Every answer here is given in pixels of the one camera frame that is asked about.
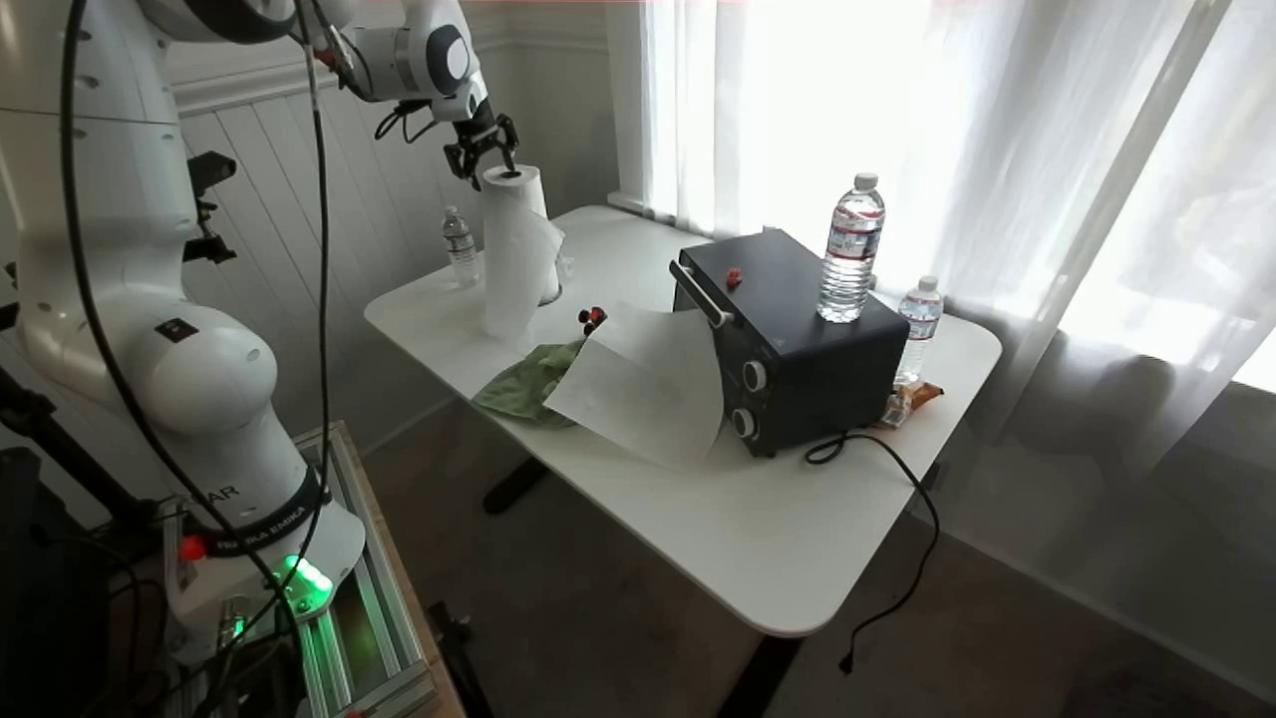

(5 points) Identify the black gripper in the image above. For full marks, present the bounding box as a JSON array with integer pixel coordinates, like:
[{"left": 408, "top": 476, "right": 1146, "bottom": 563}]
[{"left": 446, "top": 111, "right": 524, "bottom": 185}]

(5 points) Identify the white paper towel roll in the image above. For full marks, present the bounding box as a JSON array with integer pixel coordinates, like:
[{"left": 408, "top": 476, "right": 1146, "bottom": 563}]
[{"left": 477, "top": 165, "right": 561, "bottom": 345}]

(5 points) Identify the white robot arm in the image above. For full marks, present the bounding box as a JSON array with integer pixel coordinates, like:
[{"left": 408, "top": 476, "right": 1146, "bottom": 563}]
[{"left": 0, "top": 0, "right": 515, "bottom": 563}]

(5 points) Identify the robot base stand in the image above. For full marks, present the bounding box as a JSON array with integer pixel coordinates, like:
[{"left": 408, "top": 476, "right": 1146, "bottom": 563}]
[{"left": 153, "top": 422, "right": 467, "bottom": 718}]

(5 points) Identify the near water bottle red label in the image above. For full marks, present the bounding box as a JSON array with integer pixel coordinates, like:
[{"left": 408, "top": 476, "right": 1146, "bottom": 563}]
[{"left": 443, "top": 209, "right": 477, "bottom": 286}]

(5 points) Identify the small red object on oven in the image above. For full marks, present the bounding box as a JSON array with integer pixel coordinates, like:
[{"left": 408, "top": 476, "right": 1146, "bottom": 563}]
[{"left": 721, "top": 269, "right": 743, "bottom": 294}]

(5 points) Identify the black toaster oven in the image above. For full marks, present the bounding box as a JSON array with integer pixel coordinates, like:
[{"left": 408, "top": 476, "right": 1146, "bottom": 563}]
[{"left": 672, "top": 228, "right": 908, "bottom": 460}]

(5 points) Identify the upright clear water bottle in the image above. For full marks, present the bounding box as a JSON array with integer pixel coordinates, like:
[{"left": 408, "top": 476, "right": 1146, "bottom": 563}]
[{"left": 819, "top": 176, "right": 885, "bottom": 322}]

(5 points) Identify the small water bottle behind oven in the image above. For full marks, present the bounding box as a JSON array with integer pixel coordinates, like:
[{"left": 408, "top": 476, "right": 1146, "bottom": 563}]
[{"left": 897, "top": 274, "right": 944, "bottom": 382}]

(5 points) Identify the snack wrapper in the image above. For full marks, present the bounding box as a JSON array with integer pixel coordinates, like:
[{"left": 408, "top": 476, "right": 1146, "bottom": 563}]
[{"left": 880, "top": 382, "right": 941, "bottom": 427}]

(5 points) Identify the black table leg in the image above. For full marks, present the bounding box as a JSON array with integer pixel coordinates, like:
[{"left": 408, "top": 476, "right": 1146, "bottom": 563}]
[{"left": 717, "top": 637, "right": 800, "bottom": 718}]

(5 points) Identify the white sheer curtain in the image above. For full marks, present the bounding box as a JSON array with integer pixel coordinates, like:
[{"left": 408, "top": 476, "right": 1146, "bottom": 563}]
[{"left": 608, "top": 0, "right": 1276, "bottom": 553}]

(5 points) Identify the black oven power cord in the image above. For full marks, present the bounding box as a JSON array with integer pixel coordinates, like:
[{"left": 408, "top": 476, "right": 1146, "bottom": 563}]
[{"left": 800, "top": 427, "right": 944, "bottom": 680}]

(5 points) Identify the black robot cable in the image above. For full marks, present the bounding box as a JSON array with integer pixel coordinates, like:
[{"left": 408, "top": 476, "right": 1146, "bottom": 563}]
[{"left": 57, "top": 0, "right": 335, "bottom": 693}]

